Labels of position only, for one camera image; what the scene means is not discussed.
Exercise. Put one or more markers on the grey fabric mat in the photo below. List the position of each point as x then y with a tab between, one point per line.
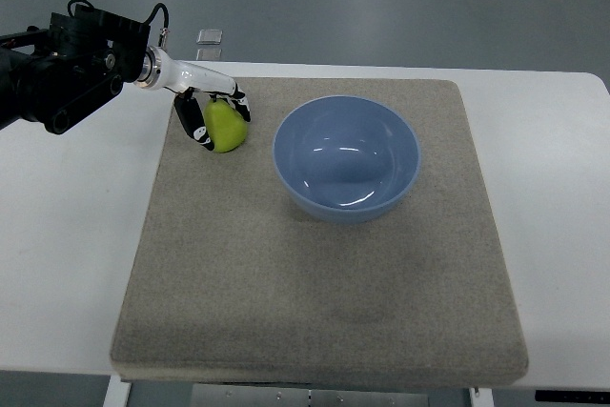
232	282

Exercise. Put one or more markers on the floor socket plate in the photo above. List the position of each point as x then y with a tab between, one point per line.
209	37
208	54

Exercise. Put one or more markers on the lower floor socket plate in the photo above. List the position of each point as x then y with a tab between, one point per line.
208	54

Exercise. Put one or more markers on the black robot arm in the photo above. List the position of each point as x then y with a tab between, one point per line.
60	75

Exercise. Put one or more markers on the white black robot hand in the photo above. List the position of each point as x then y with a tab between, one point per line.
193	86

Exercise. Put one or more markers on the green pear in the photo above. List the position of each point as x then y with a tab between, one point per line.
226	126

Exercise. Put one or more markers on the blue bowl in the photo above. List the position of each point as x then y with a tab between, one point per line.
346	159

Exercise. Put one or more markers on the upper floor socket plate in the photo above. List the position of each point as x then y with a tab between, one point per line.
209	37

